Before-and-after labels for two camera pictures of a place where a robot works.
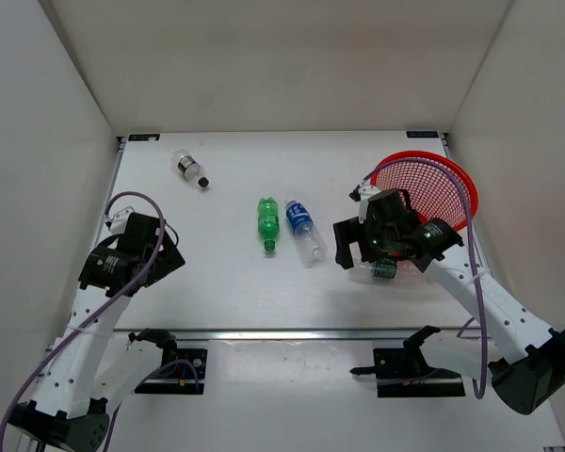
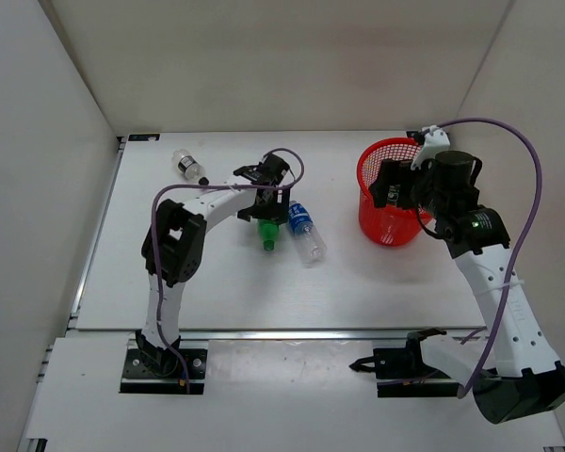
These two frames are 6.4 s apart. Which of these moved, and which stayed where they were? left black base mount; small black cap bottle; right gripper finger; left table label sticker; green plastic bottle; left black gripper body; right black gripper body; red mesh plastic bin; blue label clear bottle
Moved: left black gripper body; right black gripper body; red mesh plastic bin; right gripper finger
Stayed: small black cap bottle; green plastic bottle; left table label sticker; left black base mount; blue label clear bottle
